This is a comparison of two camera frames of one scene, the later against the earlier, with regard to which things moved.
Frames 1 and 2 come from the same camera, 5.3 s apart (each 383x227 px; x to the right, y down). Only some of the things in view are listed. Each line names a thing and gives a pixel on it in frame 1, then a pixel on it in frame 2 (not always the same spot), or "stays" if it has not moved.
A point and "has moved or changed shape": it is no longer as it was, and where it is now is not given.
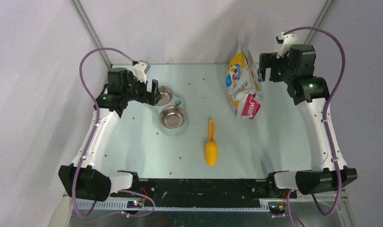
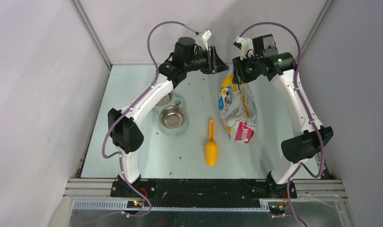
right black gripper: (271, 61) to (240, 77)
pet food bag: (245, 90) has moved or changed shape
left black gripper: (147, 97) to (214, 64)
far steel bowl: (167, 93) stays
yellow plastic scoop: (211, 148) stays
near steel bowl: (172, 117) stays
